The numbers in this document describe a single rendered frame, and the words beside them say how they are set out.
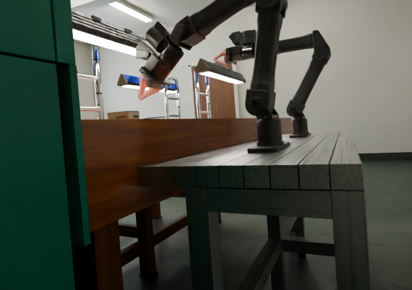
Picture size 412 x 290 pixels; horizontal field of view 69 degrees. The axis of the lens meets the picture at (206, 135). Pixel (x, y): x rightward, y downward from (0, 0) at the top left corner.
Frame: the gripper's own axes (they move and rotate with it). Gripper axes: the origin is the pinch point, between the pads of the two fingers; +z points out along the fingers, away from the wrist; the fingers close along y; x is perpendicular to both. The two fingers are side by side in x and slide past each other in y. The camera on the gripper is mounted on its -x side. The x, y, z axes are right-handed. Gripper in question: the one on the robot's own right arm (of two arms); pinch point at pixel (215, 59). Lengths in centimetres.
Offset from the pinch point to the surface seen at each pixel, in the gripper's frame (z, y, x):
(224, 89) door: 159, -426, -44
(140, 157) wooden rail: -18, 88, 39
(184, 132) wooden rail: -18, 70, 35
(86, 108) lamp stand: 29, 57, 23
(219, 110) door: 172, -426, -2
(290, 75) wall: 29, -430, -53
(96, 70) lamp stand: 29, 50, 8
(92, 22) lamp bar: 11, 68, -1
